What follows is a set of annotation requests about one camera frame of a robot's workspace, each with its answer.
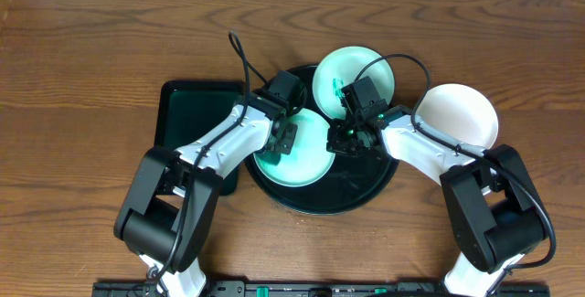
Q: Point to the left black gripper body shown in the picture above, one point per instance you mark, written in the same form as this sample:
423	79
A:
283	137

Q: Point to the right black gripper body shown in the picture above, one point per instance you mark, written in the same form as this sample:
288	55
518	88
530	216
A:
347	139

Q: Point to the mint green plate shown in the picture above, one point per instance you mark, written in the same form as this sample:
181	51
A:
308	161

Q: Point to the white plate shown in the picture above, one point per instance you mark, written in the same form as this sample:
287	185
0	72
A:
462	112

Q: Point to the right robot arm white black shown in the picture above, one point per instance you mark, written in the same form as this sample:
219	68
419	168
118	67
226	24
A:
496	214

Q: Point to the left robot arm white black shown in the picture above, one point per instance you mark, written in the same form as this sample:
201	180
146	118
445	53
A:
167	213

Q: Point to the black round tray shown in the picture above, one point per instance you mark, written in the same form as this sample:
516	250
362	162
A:
349	183

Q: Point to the black rectangular tray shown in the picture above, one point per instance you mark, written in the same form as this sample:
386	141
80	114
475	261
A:
188	109

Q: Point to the pale green back plate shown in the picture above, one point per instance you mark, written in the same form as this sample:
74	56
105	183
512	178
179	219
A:
340	68

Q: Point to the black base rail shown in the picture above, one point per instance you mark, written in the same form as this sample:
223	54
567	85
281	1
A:
242	289

